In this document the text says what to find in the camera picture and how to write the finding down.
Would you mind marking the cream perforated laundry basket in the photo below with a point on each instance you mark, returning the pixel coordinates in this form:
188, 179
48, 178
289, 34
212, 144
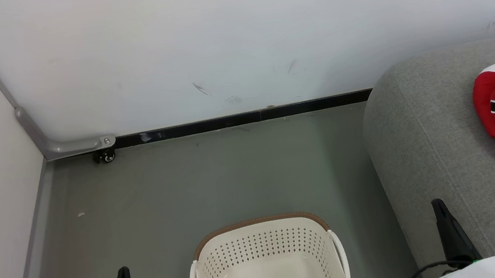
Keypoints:
265, 245

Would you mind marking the small black caster wheel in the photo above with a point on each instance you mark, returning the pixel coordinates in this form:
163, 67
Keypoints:
109, 157

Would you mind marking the black baseboard strip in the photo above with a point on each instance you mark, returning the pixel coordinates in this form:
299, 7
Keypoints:
236, 120

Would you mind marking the grey fabric sofa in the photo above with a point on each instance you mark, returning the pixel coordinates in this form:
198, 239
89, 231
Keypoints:
436, 134

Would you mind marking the grey floor trim strip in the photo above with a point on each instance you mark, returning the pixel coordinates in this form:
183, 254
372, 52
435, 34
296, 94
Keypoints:
35, 259

